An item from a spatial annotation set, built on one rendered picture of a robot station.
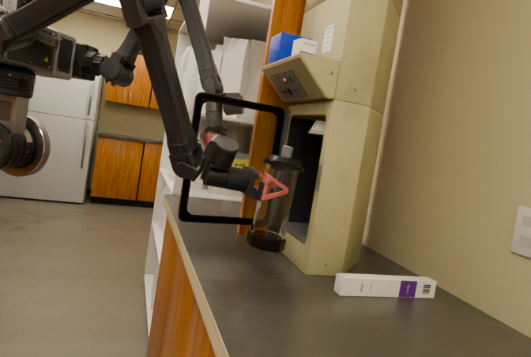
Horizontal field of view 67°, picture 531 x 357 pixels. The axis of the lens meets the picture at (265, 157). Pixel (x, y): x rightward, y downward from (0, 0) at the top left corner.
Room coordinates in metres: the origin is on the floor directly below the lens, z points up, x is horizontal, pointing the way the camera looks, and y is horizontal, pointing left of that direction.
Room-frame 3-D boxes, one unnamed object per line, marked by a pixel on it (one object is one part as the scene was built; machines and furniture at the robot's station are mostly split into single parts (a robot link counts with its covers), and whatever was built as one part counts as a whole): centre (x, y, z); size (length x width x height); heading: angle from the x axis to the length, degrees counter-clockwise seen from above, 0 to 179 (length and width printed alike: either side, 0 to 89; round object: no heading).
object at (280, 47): (1.27, -0.02, 1.56); 0.10 x 0.10 x 0.09; 19
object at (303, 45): (1.16, -0.06, 1.54); 0.05 x 0.05 x 0.06; 24
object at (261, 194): (1.01, -0.02, 1.16); 0.09 x 0.07 x 0.07; 110
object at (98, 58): (1.47, 0.66, 1.45); 0.09 x 0.08 x 0.12; 169
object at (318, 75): (1.19, -0.05, 1.46); 0.32 x 0.11 x 0.10; 19
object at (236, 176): (1.01, 0.06, 1.17); 0.10 x 0.07 x 0.07; 20
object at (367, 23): (1.25, -0.22, 1.33); 0.32 x 0.25 x 0.77; 19
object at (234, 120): (1.28, 0.10, 1.19); 0.30 x 0.01 x 0.40; 115
